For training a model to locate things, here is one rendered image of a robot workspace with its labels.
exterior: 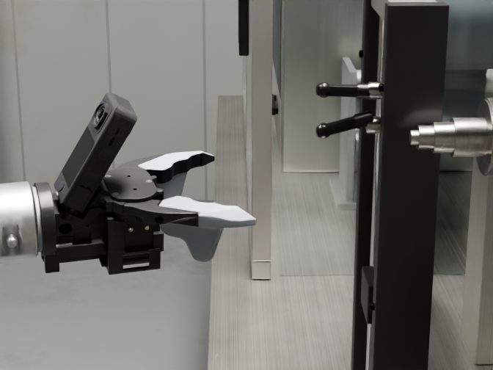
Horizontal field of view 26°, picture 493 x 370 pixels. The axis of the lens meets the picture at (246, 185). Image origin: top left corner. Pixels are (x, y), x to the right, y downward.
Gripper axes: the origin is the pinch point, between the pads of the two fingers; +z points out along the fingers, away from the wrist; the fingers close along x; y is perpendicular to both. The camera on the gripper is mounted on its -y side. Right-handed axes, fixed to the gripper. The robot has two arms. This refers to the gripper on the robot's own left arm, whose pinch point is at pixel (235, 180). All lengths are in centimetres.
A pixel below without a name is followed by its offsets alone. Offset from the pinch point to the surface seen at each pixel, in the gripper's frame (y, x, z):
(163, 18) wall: 82, -315, 68
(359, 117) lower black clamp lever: -12.9, 16.1, 5.5
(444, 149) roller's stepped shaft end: -12.3, 22.5, 10.4
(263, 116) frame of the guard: 13, -47, 19
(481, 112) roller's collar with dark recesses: -14.6, 20.9, 14.2
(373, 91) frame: -15.3, 16.3, 6.4
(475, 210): 16.3, -17.0, 38.8
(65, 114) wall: 126, -328, 29
